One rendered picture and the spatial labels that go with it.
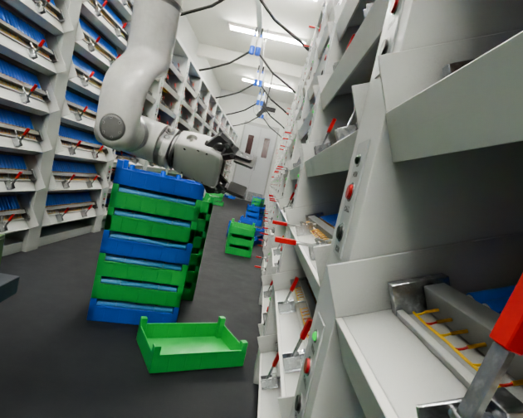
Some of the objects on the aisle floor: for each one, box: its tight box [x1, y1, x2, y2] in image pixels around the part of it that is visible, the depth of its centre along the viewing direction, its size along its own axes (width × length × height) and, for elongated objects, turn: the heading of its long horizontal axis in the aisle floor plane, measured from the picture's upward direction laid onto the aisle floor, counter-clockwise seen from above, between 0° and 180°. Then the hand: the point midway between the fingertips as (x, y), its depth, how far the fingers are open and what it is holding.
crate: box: [86, 298, 179, 325], centre depth 136 cm, size 30×20×8 cm
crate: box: [136, 316, 248, 373], centre depth 116 cm, size 30×20×8 cm
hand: (245, 177), depth 75 cm, fingers open, 8 cm apart
